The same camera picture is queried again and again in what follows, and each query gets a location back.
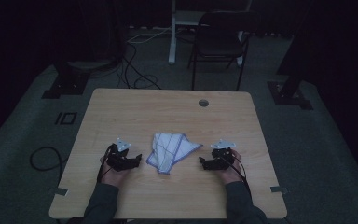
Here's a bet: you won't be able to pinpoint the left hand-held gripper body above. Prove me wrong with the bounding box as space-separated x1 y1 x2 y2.
106 136 135 172

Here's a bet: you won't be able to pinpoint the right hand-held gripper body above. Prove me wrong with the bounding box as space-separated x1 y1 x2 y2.
210 138 237 171

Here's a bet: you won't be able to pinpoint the white cloth with blue trim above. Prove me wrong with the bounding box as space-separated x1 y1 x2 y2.
145 133 204 175

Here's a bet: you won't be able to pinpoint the person's left hand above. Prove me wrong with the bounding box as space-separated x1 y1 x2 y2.
99 154 129 189

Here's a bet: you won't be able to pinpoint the person's right hand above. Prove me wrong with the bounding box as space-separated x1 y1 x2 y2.
218 149 247 186

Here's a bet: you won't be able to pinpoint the round grey stand base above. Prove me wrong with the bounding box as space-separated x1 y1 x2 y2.
66 59 117 72

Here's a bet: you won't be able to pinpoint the black folding chair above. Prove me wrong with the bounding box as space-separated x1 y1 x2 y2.
187 10 261 92

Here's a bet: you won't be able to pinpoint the left hand-held gripper cable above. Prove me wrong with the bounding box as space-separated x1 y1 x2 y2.
96 145 114 184

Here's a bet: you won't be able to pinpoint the hand-held gripper cable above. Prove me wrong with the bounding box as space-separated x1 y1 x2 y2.
226 151 254 201
96 145 114 184

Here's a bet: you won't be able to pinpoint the right hand-held gripper cable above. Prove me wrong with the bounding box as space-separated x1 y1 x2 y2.
226 151 254 201

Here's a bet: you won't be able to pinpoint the black stand with base plate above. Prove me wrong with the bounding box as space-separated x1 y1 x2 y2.
41 60 91 100
267 31 314 111

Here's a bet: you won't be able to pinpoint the tangled black floor cables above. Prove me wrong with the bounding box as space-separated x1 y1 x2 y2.
116 41 163 91

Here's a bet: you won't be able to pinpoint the white desk frame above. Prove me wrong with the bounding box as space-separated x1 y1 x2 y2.
167 0 254 68

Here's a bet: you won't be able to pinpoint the white floor cable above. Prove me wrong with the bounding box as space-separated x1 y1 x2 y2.
127 26 198 45

